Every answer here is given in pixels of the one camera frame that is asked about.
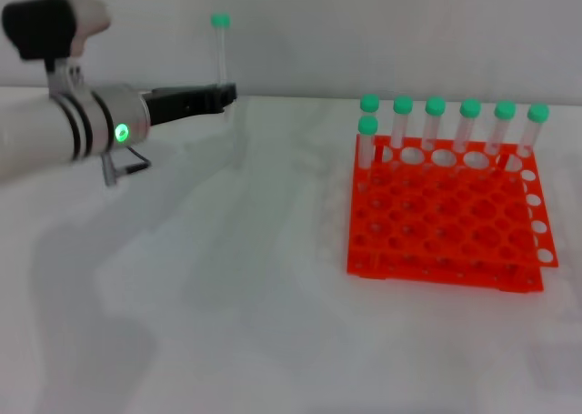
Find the orange test tube rack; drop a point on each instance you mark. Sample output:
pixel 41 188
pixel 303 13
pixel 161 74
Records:
pixel 454 214

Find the clear test tube green cap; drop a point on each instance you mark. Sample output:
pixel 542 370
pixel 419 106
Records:
pixel 434 114
pixel 221 45
pixel 402 114
pixel 468 116
pixel 535 118
pixel 367 132
pixel 369 103
pixel 502 116

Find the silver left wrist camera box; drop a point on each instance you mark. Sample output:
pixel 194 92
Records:
pixel 41 27

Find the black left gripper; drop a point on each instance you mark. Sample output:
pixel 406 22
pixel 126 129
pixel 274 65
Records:
pixel 177 104

